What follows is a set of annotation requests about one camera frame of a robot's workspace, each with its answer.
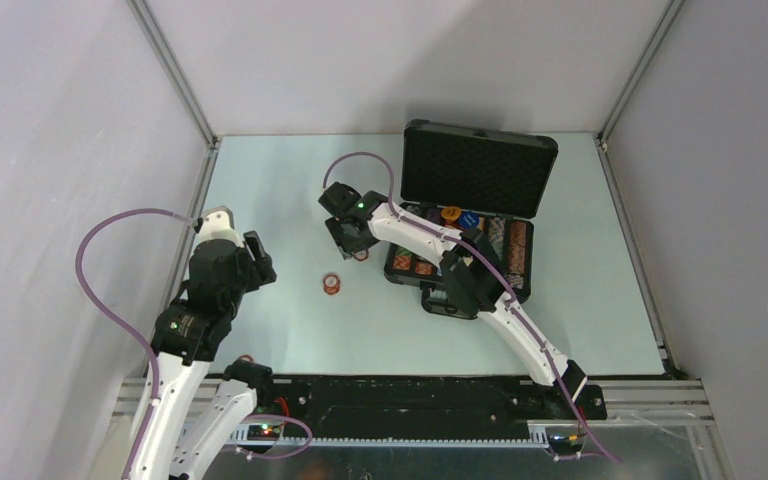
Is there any orange round button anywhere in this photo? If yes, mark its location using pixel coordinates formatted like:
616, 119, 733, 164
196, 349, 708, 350
440, 206, 462, 223

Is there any blue round dealer button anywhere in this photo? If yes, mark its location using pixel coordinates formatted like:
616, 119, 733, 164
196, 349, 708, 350
457, 211, 482, 230

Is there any black poker set case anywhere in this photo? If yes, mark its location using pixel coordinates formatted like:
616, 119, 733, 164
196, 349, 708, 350
400, 119, 559, 303

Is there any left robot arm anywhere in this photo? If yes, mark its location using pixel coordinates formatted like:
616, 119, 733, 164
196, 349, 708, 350
123, 230, 277, 479

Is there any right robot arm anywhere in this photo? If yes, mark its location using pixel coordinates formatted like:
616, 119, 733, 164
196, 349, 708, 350
318, 182, 588, 418

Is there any green chip stack row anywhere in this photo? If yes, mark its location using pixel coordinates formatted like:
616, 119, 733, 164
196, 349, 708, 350
391, 246, 414, 272

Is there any purple chip stack row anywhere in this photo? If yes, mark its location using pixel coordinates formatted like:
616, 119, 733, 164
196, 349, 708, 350
414, 260, 436, 277

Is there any blue orange chip stack row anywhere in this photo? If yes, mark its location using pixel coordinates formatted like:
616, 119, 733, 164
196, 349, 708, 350
487, 217, 506, 260

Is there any dark orange chip stack row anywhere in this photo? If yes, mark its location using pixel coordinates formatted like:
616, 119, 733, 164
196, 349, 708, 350
506, 221, 527, 290

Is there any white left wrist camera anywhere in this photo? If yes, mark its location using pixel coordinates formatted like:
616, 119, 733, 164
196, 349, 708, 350
194, 206, 240, 247

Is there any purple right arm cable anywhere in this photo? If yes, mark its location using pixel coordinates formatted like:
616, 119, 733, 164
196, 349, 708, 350
322, 152, 624, 465

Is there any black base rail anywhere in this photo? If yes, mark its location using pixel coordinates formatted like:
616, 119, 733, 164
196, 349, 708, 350
258, 375, 607, 442

